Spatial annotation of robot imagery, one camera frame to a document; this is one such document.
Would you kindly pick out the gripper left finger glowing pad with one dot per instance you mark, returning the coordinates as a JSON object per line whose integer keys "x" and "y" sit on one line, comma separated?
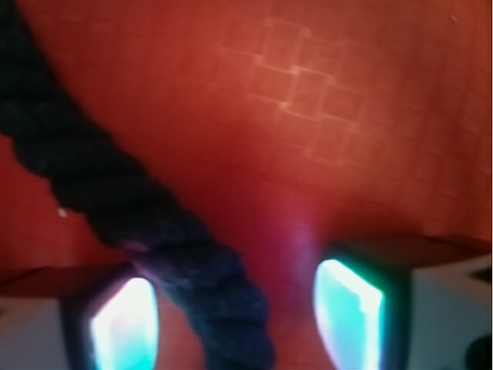
{"x": 102, "y": 316}

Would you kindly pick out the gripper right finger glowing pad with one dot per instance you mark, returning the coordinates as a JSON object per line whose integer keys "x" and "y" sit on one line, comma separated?
{"x": 411, "y": 302}

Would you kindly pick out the red plastic tray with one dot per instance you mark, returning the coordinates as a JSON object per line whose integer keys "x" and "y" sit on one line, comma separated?
{"x": 285, "y": 125}

